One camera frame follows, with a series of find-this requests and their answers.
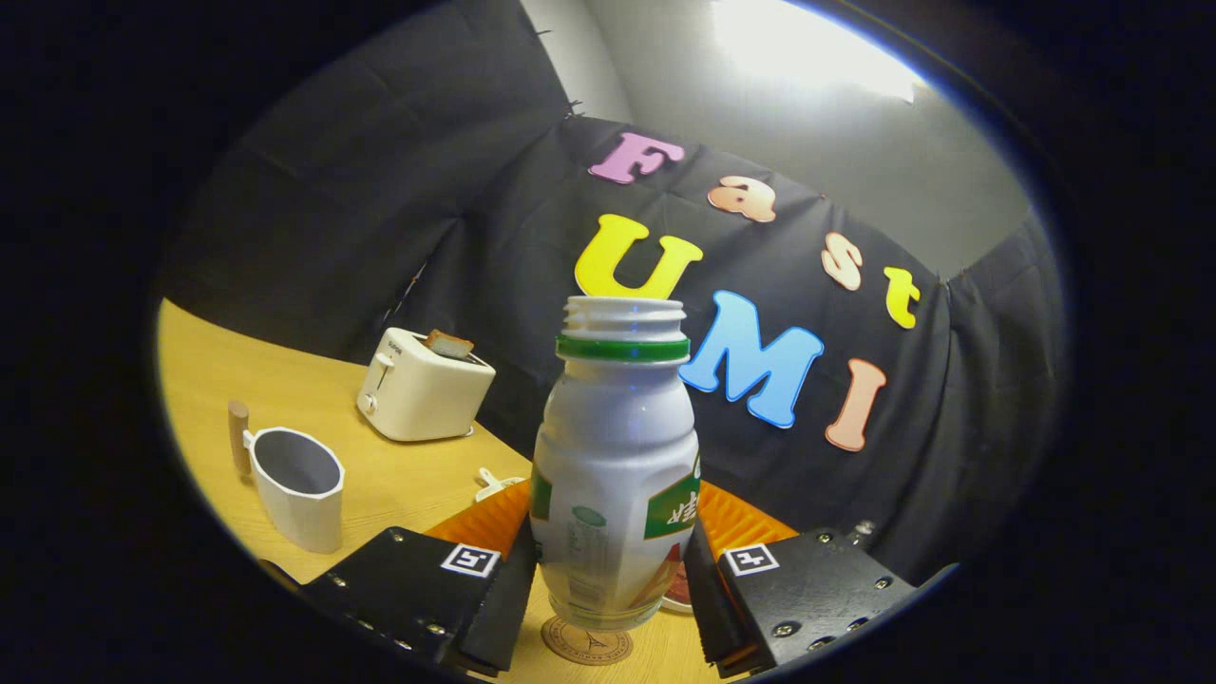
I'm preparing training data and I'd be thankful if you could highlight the white juice bottle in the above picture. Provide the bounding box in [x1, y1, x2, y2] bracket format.
[528, 295, 702, 633]

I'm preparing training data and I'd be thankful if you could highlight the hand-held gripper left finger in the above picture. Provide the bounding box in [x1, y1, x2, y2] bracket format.
[299, 478, 541, 677]

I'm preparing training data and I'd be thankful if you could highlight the wooden table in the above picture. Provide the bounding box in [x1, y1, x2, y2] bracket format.
[157, 299, 751, 684]

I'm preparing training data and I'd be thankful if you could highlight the cream toaster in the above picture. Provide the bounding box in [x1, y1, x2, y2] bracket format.
[355, 327, 497, 443]

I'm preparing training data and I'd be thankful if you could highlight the black backdrop cloth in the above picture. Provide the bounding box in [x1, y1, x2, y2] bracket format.
[161, 0, 1065, 585]

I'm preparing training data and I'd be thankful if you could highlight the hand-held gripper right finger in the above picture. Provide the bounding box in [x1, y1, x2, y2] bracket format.
[684, 478, 921, 677]

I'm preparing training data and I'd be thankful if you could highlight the round wooden coaster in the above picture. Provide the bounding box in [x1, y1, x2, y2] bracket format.
[541, 613, 635, 666]

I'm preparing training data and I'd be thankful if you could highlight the white cup with wooden handle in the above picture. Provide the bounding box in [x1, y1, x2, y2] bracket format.
[227, 399, 346, 555]

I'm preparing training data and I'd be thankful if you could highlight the sectioned dish with beans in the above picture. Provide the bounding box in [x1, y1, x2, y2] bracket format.
[474, 466, 526, 504]

